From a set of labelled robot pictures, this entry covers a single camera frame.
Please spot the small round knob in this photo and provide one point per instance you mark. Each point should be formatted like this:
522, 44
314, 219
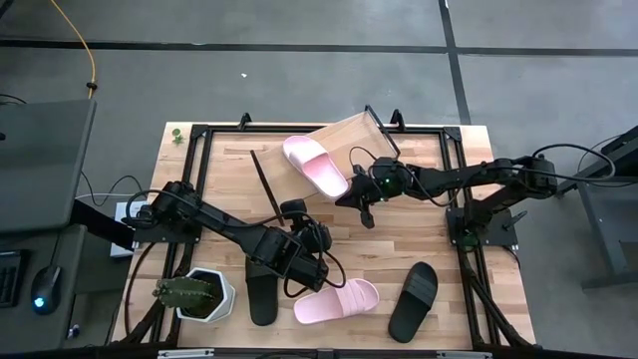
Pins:
74, 331

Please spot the black keyboard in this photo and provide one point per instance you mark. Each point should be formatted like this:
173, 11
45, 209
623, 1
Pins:
7, 279

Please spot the black slide sandal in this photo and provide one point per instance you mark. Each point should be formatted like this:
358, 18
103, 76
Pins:
261, 304
411, 309

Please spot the black front bar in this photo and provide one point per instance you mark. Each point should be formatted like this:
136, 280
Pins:
279, 355

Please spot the black computer mouse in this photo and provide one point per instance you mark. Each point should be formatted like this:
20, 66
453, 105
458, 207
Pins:
47, 289

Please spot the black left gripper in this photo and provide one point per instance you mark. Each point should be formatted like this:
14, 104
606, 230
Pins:
314, 239

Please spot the white power box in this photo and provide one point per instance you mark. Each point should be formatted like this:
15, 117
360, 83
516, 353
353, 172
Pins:
119, 251

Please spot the wooden shelf with black frame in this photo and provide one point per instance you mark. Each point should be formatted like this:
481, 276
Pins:
349, 137

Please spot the green cactus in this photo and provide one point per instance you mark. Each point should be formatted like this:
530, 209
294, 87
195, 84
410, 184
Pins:
182, 293

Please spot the white hexagonal plant pot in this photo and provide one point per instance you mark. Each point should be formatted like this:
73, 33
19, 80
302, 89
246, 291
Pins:
226, 294

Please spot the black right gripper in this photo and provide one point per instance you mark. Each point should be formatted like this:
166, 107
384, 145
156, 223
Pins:
368, 192

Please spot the dark grey side desk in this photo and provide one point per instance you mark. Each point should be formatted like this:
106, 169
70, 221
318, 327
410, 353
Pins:
20, 334

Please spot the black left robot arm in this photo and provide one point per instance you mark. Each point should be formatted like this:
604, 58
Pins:
224, 224

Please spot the pink slide sandal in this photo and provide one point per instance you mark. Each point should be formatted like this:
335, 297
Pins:
344, 301
314, 167

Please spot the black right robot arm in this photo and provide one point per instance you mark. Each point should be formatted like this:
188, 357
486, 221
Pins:
448, 177

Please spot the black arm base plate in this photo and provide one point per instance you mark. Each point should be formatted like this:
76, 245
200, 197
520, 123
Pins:
498, 232
164, 235

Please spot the black metal stand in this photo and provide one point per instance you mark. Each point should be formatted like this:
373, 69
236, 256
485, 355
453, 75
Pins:
600, 239

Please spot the silver bracket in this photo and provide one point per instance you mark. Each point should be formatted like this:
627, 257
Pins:
184, 354
463, 355

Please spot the black table clamp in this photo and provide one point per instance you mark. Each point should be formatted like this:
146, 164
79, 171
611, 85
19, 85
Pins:
245, 119
398, 117

